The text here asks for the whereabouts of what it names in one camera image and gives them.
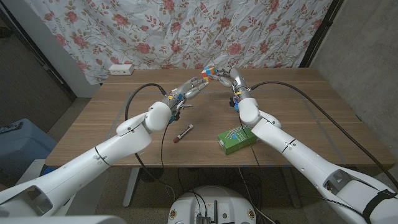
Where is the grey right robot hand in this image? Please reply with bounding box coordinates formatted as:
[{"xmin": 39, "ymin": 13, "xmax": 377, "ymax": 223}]
[{"xmin": 214, "ymin": 67, "xmax": 254, "ymax": 101}]

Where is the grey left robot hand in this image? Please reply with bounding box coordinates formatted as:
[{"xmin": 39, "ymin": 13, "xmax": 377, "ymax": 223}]
[{"xmin": 160, "ymin": 77, "xmax": 210, "ymax": 110}]

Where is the multicoloured Rubik's cube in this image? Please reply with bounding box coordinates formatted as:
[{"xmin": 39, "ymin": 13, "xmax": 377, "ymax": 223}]
[{"xmin": 200, "ymin": 65, "xmax": 218, "ymax": 82}]

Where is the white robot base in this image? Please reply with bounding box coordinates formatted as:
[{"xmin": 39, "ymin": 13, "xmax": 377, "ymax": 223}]
[{"xmin": 167, "ymin": 185, "xmax": 258, "ymax": 224}]

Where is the white toy airplane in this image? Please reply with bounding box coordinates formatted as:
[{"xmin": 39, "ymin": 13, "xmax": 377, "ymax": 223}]
[{"xmin": 175, "ymin": 99, "xmax": 193, "ymax": 113}]

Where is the white pen with red cap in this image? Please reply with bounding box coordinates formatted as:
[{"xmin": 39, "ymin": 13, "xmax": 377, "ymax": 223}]
[{"xmin": 173, "ymin": 124, "xmax": 194, "ymax": 144}]

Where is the green cardboard box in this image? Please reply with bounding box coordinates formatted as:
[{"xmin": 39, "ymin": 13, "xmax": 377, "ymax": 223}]
[{"xmin": 217, "ymin": 124, "xmax": 258, "ymax": 156}]

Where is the floral print backdrop cloth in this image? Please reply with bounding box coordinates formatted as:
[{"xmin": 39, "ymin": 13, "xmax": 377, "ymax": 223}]
[{"xmin": 23, "ymin": 0, "xmax": 333, "ymax": 85}]

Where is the white power strip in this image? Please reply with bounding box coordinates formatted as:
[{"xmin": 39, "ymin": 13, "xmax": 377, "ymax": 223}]
[{"xmin": 108, "ymin": 63, "xmax": 135, "ymax": 76}]

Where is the white table leg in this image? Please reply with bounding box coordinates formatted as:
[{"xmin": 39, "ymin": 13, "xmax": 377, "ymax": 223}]
[{"xmin": 123, "ymin": 167, "xmax": 141, "ymax": 208}]

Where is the grey table leg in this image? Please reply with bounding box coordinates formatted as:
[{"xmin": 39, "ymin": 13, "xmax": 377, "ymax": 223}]
[{"xmin": 281, "ymin": 167, "xmax": 302, "ymax": 208}]

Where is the grey mini computer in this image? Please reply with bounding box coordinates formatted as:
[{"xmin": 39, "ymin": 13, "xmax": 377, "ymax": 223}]
[{"xmin": 195, "ymin": 214, "xmax": 213, "ymax": 224}]

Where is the blue plastic bin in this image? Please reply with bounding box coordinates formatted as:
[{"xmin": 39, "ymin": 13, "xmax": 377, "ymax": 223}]
[{"xmin": 0, "ymin": 118, "xmax": 58, "ymax": 180}]

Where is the white and blue floor mat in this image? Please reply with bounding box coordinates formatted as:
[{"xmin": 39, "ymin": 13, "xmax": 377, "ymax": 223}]
[{"xmin": 12, "ymin": 159, "xmax": 58, "ymax": 187}]

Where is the dark flat item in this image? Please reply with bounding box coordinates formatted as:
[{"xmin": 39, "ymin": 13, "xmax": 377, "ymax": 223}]
[{"xmin": 0, "ymin": 121, "xmax": 24, "ymax": 134}]

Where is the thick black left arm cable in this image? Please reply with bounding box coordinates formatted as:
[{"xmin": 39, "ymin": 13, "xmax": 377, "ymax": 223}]
[{"xmin": 124, "ymin": 83, "xmax": 177, "ymax": 202}]

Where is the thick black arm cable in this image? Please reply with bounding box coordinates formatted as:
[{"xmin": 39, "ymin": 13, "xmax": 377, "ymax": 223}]
[
  {"xmin": 124, "ymin": 83, "xmax": 177, "ymax": 202},
  {"xmin": 250, "ymin": 81, "xmax": 398, "ymax": 189}
]

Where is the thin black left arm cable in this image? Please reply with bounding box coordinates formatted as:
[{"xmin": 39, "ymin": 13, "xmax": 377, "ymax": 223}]
[{"xmin": 160, "ymin": 121, "xmax": 171, "ymax": 175}]

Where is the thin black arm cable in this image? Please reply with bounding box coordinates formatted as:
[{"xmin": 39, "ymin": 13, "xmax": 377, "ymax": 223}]
[
  {"xmin": 160, "ymin": 121, "xmax": 171, "ymax": 175},
  {"xmin": 238, "ymin": 111, "xmax": 280, "ymax": 194}
]

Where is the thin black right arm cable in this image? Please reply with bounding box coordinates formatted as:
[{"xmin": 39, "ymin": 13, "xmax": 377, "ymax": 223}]
[{"xmin": 238, "ymin": 111, "xmax": 280, "ymax": 194}]

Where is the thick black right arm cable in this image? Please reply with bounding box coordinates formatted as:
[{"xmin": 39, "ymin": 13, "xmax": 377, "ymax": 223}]
[{"xmin": 250, "ymin": 81, "xmax": 398, "ymax": 189}]

